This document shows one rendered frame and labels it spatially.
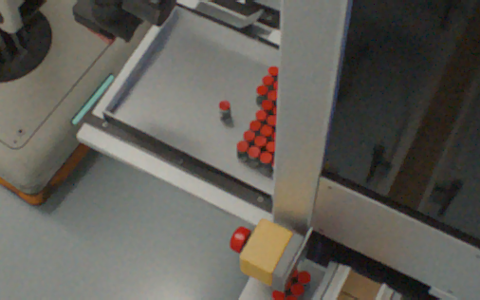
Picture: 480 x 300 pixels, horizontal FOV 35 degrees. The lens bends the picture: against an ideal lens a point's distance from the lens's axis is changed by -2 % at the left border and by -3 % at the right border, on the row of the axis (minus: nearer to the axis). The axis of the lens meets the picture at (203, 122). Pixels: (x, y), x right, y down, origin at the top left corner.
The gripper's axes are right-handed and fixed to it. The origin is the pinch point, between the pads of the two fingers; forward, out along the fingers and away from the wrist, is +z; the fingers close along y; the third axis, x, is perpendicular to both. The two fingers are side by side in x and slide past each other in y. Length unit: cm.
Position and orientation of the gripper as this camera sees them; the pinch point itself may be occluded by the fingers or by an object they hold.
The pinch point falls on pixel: (111, 39)
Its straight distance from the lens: 126.9
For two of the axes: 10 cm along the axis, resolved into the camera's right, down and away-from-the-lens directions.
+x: 4.9, -7.8, 3.9
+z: -0.8, 4.1, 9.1
